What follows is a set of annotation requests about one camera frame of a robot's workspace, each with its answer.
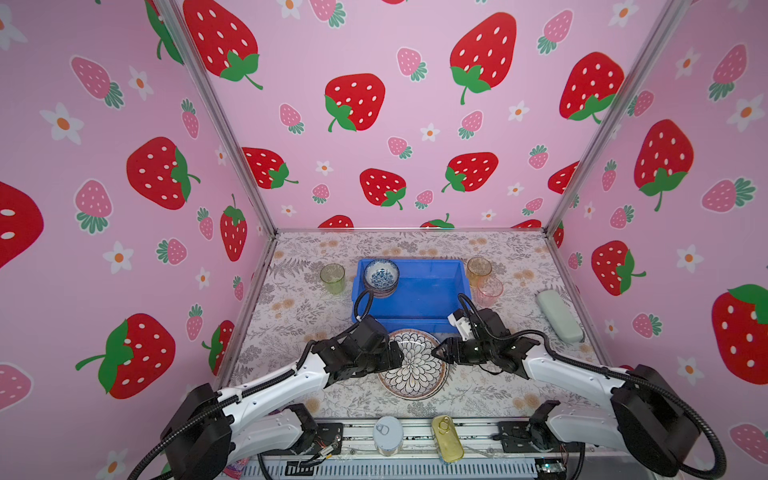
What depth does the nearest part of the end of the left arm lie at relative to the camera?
574 millimetres

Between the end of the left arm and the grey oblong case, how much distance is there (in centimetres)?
57

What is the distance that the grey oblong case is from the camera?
922mm
